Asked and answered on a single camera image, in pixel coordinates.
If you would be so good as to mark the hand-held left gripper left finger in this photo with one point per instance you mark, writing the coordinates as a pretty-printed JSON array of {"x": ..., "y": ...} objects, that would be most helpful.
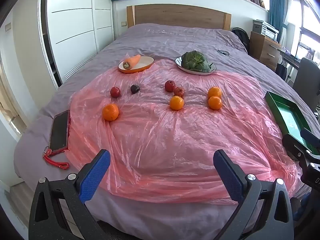
[{"x": 96, "y": 175}]

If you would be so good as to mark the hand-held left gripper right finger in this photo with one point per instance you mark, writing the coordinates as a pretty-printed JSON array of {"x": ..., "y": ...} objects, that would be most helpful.
[{"x": 228, "y": 177}]

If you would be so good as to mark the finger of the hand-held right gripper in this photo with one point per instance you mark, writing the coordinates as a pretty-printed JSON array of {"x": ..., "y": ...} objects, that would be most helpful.
[
  {"x": 291, "y": 143},
  {"x": 310, "y": 136}
]

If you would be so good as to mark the green metal tray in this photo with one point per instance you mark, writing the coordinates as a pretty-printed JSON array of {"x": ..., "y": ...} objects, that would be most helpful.
[{"x": 287, "y": 115}]

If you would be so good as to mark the large orange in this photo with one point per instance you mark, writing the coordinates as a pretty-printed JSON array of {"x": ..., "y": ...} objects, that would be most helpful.
[{"x": 110, "y": 112}]

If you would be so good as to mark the small red fruit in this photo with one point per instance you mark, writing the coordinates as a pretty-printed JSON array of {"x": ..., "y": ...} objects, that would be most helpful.
[
  {"x": 169, "y": 85},
  {"x": 115, "y": 91}
]

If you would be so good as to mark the wrinkled red fruit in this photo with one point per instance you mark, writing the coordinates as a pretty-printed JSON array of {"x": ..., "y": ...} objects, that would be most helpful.
[{"x": 179, "y": 91}]

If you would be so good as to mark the phone in red case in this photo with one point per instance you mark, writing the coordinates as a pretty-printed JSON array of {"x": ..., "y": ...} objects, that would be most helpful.
[{"x": 59, "y": 130}]

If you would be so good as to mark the grey chair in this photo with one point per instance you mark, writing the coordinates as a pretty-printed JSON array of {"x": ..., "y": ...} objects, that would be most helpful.
[{"x": 306, "y": 77}]

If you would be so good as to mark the navy bag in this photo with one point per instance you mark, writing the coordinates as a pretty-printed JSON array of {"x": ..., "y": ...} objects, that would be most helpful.
[{"x": 282, "y": 70}]

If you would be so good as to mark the pink plastic sheet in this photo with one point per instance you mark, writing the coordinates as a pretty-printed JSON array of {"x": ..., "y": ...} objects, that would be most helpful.
[{"x": 162, "y": 142}]

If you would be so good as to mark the desk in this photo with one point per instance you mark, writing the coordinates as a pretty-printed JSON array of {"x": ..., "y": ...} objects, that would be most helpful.
[{"x": 290, "y": 56}]

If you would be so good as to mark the dark purple fruit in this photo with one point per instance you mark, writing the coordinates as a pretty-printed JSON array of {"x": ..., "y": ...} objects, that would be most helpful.
[{"x": 135, "y": 89}]

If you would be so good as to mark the wooden dresser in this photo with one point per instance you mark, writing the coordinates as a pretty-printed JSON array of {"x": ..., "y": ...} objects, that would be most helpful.
[{"x": 267, "y": 50}]

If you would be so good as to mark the white enamel plate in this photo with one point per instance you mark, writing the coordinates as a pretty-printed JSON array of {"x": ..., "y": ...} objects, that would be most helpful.
[{"x": 211, "y": 68}]

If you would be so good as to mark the small black item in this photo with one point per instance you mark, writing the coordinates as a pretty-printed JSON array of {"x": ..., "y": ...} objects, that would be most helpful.
[{"x": 222, "y": 52}]

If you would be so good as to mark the white printer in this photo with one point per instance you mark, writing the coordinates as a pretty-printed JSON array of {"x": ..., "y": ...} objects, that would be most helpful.
[{"x": 266, "y": 30}]

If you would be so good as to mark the black backpack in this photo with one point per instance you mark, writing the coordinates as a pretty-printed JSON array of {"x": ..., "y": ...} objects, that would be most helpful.
[{"x": 241, "y": 38}]

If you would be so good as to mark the carrot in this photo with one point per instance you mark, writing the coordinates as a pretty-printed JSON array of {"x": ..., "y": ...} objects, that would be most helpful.
[{"x": 132, "y": 61}]

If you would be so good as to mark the bok choy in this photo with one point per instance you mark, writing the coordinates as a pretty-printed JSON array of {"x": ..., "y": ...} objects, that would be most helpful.
[{"x": 195, "y": 61}]

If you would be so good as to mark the orange oval dish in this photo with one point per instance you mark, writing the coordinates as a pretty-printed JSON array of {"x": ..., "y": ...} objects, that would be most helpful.
[{"x": 143, "y": 62}]

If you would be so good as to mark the long teal curtain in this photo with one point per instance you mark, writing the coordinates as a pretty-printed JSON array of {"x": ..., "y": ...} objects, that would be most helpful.
[{"x": 276, "y": 7}]

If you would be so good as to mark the bed with purple cover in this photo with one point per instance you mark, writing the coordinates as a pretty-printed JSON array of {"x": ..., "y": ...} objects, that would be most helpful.
[{"x": 175, "y": 42}]

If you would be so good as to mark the white wardrobe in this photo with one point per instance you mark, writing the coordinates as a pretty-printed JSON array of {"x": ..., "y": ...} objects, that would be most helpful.
[{"x": 75, "y": 30}]

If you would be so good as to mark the wooden headboard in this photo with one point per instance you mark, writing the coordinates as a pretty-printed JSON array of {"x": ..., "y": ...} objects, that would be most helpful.
[{"x": 180, "y": 15}]

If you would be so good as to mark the wall socket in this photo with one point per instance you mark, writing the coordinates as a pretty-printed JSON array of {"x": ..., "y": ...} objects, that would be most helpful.
[{"x": 124, "y": 23}]

